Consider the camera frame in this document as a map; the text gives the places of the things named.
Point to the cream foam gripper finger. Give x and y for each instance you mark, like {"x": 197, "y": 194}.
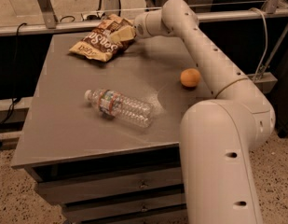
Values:
{"x": 124, "y": 34}

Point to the brown chip bag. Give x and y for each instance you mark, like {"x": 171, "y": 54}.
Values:
{"x": 96, "y": 44}

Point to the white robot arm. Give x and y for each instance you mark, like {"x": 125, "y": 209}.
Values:
{"x": 216, "y": 135}

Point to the white power strip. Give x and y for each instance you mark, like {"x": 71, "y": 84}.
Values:
{"x": 92, "y": 16}

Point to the clear plastic water bottle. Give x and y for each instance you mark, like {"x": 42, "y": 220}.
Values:
{"x": 116, "y": 105}

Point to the orange fruit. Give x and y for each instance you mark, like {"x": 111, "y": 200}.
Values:
{"x": 190, "y": 78}

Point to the grey drawer cabinet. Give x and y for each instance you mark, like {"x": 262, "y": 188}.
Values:
{"x": 102, "y": 170}

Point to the metal guard rail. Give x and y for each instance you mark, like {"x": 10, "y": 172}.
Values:
{"x": 280, "y": 10}

